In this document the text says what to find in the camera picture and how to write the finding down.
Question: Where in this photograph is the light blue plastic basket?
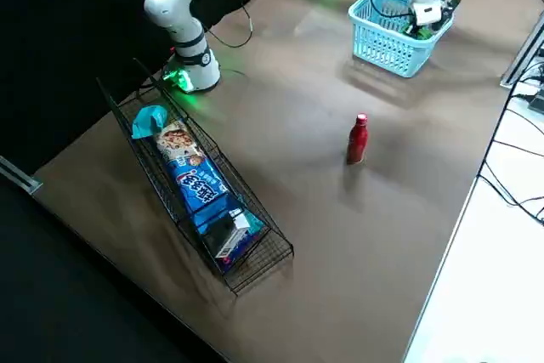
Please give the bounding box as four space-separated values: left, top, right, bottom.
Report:
348 0 455 79

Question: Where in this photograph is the red cola bottle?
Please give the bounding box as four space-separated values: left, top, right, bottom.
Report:
346 112 370 166

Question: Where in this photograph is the aluminium camera post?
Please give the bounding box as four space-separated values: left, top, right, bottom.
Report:
500 9 544 88

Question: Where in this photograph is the blue cookie packet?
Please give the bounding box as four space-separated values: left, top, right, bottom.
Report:
153 122 265 273

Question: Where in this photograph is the black wire rack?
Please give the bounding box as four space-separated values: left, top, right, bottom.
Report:
96 58 294 295

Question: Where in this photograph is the teal wipes packet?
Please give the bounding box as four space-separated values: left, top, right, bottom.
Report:
130 105 169 140

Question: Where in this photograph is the aluminium frame profile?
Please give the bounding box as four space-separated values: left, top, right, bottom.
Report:
0 154 43 194

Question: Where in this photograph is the black desk cable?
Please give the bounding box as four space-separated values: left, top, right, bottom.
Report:
478 77 544 228

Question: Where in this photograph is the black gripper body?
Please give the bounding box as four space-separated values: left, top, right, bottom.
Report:
439 0 463 26

